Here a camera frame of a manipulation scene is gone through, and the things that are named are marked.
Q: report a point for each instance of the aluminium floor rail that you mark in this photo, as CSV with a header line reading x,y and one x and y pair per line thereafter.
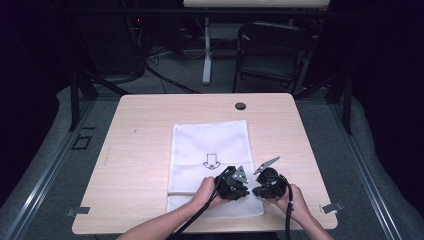
x,y
50,173
363,170

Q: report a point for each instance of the person's left hand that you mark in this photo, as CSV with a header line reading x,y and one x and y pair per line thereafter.
x,y
205,191

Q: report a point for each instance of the grey tape piece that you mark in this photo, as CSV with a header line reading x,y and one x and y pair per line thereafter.
x,y
78,210
331,207

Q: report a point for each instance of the black metal frame stand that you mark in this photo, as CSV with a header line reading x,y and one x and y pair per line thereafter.
x,y
74,100
347,103

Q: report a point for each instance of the dark computer case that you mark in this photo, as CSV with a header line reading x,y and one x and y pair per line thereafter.
x,y
113,43

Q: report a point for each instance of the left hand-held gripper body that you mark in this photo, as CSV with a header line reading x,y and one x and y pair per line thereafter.
x,y
230,186

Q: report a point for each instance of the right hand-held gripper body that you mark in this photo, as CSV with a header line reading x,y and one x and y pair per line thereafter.
x,y
271,185

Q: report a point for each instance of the white cloth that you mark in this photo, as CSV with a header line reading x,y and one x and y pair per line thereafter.
x,y
206,143

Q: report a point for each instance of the black folding chair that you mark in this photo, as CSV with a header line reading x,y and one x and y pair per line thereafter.
x,y
271,53

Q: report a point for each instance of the black horizontal frame bar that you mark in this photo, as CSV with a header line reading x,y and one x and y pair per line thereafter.
x,y
200,12

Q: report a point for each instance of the white desk leg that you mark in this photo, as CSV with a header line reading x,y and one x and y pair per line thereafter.
x,y
207,56

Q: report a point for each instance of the person's right hand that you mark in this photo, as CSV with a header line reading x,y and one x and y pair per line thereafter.
x,y
296,203

